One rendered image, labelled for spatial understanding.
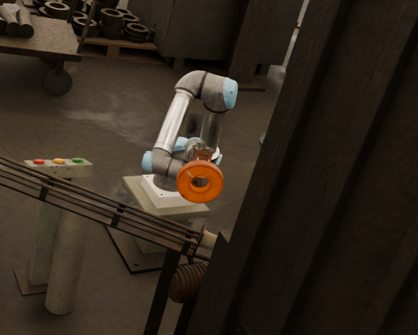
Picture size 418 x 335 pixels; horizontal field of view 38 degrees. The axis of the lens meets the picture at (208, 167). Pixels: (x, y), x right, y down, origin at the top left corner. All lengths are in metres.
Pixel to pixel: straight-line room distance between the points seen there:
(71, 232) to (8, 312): 0.46
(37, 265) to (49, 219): 0.24
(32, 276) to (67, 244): 0.36
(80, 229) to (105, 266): 0.58
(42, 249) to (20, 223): 0.48
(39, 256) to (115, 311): 0.39
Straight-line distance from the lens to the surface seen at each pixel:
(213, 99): 2.47
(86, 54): 5.03
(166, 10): 5.04
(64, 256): 2.42
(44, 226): 2.53
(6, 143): 3.67
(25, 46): 4.16
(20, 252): 2.90
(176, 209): 2.82
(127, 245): 3.00
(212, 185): 2.03
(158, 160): 2.32
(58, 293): 2.55
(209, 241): 2.02
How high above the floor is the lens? 1.86
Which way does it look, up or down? 29 degrees down
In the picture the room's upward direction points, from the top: 17 degrees clockwise
